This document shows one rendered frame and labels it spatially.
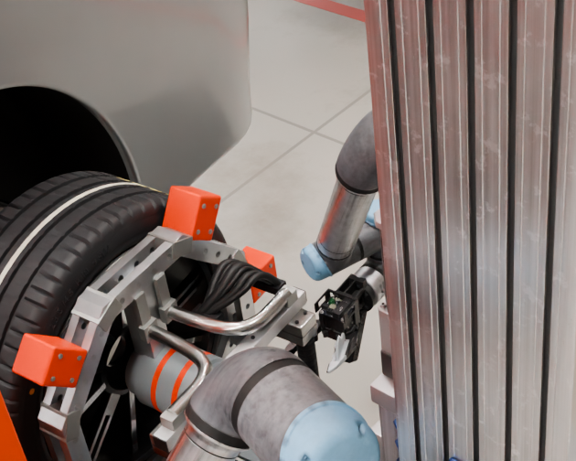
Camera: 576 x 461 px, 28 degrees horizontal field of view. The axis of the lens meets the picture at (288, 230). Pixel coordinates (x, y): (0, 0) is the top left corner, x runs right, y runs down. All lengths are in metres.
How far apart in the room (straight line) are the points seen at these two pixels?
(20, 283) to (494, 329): 1.04
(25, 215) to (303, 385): 0.97
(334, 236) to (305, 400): 0.88
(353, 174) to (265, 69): 2.86
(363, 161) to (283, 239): 1.95
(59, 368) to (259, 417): 0.71
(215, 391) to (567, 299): 0.45
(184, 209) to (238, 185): 1.99
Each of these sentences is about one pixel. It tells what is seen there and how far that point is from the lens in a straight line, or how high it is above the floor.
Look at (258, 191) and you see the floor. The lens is 4.09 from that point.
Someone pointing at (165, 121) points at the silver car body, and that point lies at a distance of 2.74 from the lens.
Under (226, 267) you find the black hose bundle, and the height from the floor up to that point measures 1.04.
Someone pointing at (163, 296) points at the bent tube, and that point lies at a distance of 2.12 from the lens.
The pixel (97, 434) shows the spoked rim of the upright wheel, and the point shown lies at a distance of 2.31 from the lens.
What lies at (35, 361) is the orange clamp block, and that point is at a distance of 1.97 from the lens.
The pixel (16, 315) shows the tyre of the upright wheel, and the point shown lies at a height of 1.12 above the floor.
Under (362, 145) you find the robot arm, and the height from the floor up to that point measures 1.32.
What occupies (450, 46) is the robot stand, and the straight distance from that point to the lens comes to 1.09.
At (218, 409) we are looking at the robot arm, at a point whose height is 1.41.
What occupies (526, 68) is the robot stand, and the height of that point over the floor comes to 1.87.
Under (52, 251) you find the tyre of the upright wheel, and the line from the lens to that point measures 2.09.
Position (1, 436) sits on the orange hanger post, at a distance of 1.83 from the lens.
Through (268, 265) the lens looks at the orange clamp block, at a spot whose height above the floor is 0.87.
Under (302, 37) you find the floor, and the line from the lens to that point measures 5.00.
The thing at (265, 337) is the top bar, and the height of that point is 0.97.
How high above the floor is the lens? 2.41
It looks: 38 degrees down
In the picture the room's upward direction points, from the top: 8 degrees counter-clockwise
